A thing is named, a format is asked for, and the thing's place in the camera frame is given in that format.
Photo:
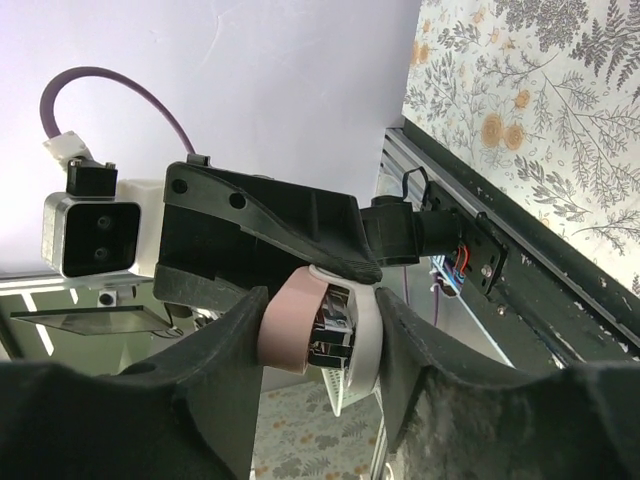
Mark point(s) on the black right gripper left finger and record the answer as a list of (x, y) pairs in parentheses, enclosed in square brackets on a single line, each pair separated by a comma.
[(188, 412)]

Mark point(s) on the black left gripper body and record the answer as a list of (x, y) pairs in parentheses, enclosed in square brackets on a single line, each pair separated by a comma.
[(252, 240)]

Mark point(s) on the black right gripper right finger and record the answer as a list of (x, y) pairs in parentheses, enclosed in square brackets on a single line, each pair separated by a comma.
[(453, 413)]

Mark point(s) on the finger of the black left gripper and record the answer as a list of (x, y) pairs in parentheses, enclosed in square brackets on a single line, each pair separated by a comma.
[(331, 230), (211, 290)]

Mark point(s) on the floral patterned table mat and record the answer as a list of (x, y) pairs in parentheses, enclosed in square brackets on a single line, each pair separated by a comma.
[(541, 100)]

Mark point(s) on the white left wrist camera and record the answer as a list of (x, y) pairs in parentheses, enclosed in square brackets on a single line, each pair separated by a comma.
[(100, 224)]

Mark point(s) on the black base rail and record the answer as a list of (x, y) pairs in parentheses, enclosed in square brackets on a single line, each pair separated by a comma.
[(540, 304)]

